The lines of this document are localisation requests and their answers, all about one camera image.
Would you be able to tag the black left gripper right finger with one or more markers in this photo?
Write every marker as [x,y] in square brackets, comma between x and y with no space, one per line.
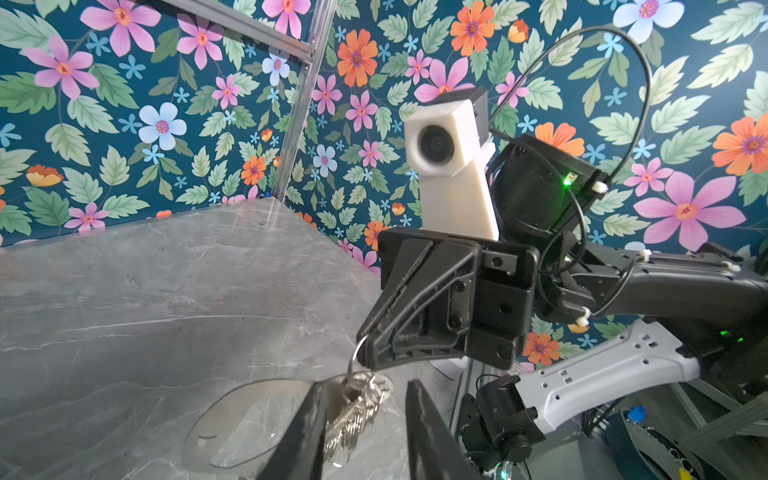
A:
[433,452]

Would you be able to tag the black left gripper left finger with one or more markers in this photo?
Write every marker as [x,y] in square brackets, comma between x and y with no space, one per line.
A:
[300,453]

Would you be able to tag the aluminium corner post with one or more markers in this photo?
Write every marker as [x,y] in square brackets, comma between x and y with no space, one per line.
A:
[311,57]

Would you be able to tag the silver keys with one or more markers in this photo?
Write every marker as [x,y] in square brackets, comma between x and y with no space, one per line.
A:
[356,399]

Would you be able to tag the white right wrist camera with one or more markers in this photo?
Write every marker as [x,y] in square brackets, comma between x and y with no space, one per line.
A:
[448,145]

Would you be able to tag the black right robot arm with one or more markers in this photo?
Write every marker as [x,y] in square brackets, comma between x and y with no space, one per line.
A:
[709,300]

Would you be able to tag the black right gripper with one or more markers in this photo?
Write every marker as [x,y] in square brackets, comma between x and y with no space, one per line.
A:
[446,296]

